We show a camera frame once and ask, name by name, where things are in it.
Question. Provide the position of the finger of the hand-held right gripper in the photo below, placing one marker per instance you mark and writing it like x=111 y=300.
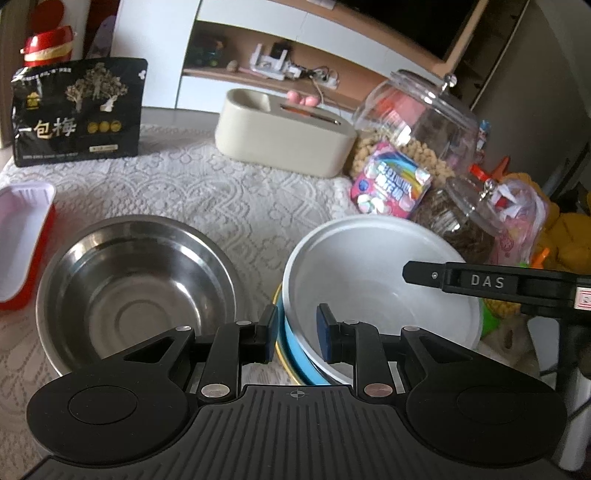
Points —
x=461 y=277

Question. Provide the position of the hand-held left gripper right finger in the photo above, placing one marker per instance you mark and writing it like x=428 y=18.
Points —
x=324 y=334

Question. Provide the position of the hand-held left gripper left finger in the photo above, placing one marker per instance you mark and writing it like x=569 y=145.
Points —
x=272 y=334

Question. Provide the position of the white bowl with yellow rim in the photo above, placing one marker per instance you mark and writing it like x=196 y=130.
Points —
x=278 y=323

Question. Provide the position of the plain white bowl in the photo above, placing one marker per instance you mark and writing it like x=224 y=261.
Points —
x=378 y=277

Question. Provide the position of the glass jar of seeds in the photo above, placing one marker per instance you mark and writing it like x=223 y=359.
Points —
x=461 y=226

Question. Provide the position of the yellow plush toy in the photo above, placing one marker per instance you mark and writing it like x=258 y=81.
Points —
x=568 y=226

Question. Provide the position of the clear plastic bag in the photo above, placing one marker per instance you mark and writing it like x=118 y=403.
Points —
x=519 y=221

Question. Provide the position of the orange toy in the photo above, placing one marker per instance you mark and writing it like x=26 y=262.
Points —
x=489 y=173

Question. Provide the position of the pink marshmallow bag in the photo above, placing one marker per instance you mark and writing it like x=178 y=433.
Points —
x=390 y=184

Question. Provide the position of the stainless steel bowl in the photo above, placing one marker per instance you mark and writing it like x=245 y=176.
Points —
x=138 y=281

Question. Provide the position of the large glass jar with lid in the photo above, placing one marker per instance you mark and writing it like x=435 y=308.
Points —
x=415 y=120

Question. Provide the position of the cream tissue box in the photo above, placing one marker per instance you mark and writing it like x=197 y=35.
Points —
x=277 y=134

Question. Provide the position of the pink small object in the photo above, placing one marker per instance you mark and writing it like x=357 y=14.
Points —
x=302 y=98

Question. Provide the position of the white power strip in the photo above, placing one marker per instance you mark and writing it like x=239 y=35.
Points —
x=318 y=77

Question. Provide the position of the black television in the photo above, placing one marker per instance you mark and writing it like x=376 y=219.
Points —
x=415 y=23

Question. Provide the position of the white router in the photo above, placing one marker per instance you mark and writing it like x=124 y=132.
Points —
x=272 y=62

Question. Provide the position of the red rectangular baking dish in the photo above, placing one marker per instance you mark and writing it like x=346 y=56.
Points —
x=18 y=230

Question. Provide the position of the green toy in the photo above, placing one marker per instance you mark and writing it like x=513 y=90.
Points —
x=207 y=53

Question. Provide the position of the black snack bag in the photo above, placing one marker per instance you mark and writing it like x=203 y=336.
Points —
x=78 y=110

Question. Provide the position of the red lidded container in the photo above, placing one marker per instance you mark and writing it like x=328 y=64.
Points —
x=46 y=46

